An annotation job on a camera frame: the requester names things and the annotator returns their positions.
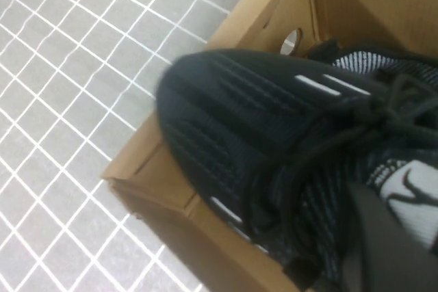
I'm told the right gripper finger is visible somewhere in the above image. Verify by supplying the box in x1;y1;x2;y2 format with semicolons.
344;182;438;292

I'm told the brown cardboard shoe box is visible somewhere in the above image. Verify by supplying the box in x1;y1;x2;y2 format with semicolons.
101;0;438;292

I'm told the black knit sneaker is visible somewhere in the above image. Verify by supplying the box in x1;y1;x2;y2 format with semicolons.
306;39;438;91
155;48;438;292

